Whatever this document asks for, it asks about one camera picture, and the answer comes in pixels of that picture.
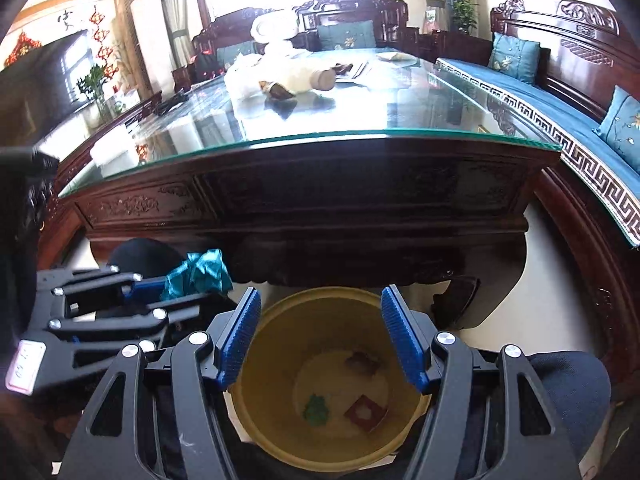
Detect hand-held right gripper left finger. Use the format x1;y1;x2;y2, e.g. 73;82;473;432
60;287;263;480

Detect white plastic bag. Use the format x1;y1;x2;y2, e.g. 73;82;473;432
222;42;321;103

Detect white standing air conditioner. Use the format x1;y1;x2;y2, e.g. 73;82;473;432
131;0;173;93

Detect red ornament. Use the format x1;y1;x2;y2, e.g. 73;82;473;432
5;32;43;68

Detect carved red wooden sofa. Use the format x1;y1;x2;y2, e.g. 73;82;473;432
435;0;640;401

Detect blue embroidered pillow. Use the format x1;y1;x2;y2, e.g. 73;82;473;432
316;20;377;52
216;42;261;68
487;32;542;86
595;85;640;176

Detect green potted plant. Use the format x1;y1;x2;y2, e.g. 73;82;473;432
450;0;480;36

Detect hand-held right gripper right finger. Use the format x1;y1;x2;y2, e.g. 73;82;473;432
380;285;583;480

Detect brown wrapper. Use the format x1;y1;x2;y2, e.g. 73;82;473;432
347;351;383;376

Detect paper sheets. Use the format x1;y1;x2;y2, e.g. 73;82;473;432
332;60;371;83

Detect curtain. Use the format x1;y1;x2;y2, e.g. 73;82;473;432
155;0;201;61

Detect yellow plastic bin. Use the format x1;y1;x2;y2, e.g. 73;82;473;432
227;287;433;473

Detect white round object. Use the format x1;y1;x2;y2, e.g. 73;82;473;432
250;10;301;43

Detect red square wrapper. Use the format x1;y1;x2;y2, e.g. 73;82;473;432
344;395;391;433

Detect person's right leg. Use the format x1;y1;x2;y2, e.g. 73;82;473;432
529;350;613;463

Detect black television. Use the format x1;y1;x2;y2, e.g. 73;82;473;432
0;30;96;126

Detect glass vase with green plant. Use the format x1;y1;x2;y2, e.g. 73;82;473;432
75;65;113;128

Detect teal plastic wrapper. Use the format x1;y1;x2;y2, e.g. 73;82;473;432
165;249;233;302

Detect green wrapper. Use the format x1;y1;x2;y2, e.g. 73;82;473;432
303;394;331;428

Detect white tissue pack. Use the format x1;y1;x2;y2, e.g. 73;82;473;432
89;127;138;166

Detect carved wooden armchair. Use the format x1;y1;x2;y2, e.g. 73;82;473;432
192;7;271;76
295;0;411;53

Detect wooden side table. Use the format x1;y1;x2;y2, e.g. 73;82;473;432
415;30;493;63

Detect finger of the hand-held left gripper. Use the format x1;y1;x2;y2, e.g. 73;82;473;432
47;294;222;357
50;267;173;306

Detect cream bottle with tan cap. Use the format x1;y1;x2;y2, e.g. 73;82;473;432
280;67;337;96

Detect carved dark wooden table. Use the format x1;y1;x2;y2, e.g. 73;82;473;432
37;47;563;331

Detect red hanging decorations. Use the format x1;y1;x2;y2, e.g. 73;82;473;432
90;5;118;81

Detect framed calligraphy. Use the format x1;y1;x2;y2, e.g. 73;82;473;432
10;0;126;61

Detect white plate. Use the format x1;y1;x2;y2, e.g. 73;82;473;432
375;50;421;67

